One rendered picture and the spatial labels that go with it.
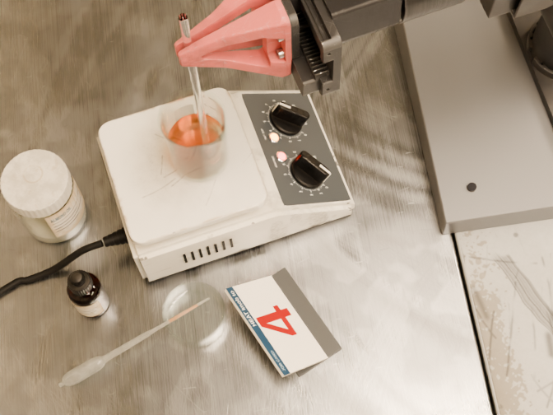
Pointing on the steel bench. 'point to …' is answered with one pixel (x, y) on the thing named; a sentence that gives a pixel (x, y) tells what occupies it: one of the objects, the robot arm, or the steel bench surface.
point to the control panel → (317, 146)
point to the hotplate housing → (209, 251)
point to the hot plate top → (141, 232)
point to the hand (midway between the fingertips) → (188, 51)
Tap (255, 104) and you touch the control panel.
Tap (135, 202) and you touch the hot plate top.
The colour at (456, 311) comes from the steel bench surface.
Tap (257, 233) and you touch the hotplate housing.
